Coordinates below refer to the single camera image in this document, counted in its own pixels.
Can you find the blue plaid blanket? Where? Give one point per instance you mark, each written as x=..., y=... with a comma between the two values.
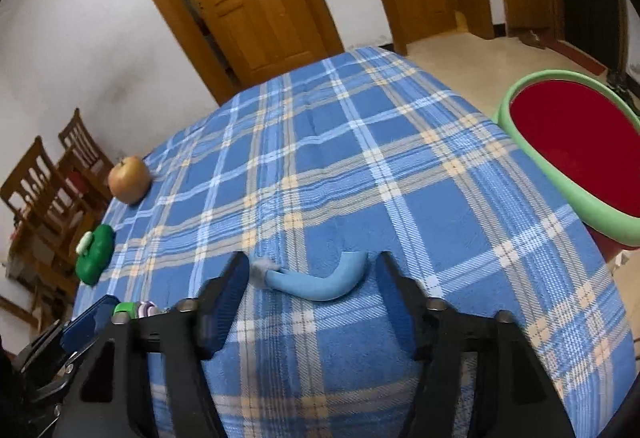
x=350, y=143

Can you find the brown slipper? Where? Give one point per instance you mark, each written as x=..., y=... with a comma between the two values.
x=530, y=39

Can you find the wooden chair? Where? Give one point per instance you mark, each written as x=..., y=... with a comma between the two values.
x=40, y=198
x=82, y=148

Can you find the green plastic toy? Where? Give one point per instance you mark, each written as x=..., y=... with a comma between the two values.
x=95, y=254

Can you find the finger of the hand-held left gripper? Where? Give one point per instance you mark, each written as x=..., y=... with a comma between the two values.
x=45, y=363
x=90, y=320

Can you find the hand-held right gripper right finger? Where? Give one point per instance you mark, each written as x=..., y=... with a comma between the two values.
x=400, y=310

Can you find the small green toy figure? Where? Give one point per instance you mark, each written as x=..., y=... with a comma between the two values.
x=134, y=308

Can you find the red basin with green rim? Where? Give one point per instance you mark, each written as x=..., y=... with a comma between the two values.
x=565, y=133

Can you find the brown apple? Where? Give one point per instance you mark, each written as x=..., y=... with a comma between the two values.
x=129, y=179

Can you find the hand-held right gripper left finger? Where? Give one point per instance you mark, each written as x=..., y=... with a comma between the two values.
x=227, y=305

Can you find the red doormat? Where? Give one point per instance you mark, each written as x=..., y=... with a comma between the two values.
x=575, y=54

